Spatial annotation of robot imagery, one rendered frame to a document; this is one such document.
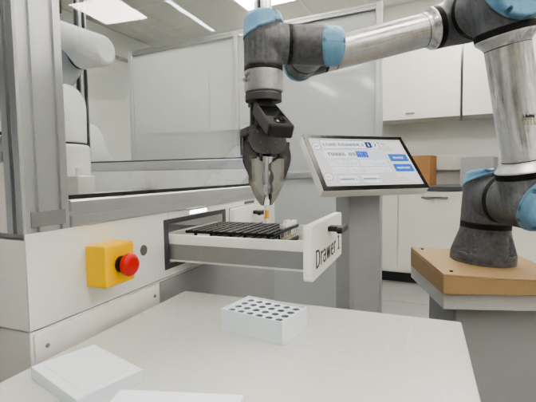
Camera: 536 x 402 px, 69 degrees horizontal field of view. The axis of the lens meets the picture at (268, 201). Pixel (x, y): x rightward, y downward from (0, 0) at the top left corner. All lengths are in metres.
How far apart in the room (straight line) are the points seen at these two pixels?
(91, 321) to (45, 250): 0.16
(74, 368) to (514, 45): 0.93
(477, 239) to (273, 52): 0.65
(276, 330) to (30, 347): 0.37
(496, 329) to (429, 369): 0.49
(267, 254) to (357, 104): 1.89
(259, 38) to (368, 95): 1.85
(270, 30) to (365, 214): 1.17
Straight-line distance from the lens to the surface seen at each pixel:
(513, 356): 1.13
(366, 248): 1.82
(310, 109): 2.67
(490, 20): 0.94
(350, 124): 2.58
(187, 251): 0.90
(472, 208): 1.08
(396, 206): 3.81
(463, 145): 4.48
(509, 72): 0.94
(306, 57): 0.80
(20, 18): 0.71
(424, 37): 1.02
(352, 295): 1.83
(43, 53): 0.72
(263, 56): 0.77
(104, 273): 0.72
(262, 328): 0.66
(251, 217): 1.27
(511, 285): 1.01
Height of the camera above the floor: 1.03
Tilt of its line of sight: 4 degrees down
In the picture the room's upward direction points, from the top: 1 degrees counter-clockwise
